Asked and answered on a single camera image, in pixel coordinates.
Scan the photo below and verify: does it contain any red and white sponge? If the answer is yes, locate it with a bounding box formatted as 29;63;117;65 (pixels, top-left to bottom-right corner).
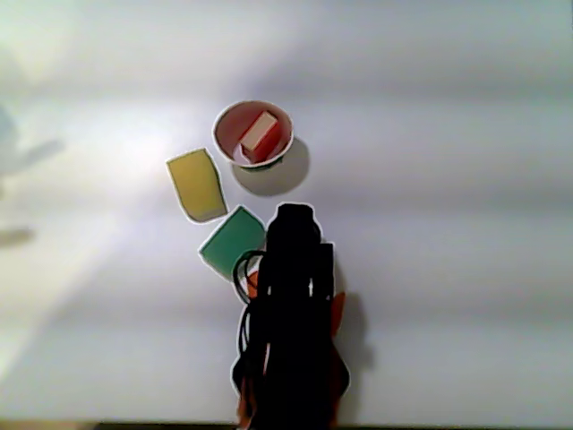
238;110;284;163

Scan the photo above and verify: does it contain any orange tape strip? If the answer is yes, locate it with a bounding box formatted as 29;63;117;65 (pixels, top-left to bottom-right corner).
246;269;262;300
330;291;348;340

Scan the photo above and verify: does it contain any green sponge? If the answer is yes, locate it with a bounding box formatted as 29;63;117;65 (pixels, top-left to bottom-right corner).
198;204;269;285

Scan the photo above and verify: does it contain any yellow and white sponge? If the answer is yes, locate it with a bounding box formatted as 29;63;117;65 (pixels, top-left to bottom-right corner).
165;147;229;225

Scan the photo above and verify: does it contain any paper cup with green tape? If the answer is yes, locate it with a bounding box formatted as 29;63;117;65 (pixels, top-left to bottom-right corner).
211;99;295;174

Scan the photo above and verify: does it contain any black cable bundle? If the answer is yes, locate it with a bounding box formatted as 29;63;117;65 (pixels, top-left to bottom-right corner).
233;249;270;400

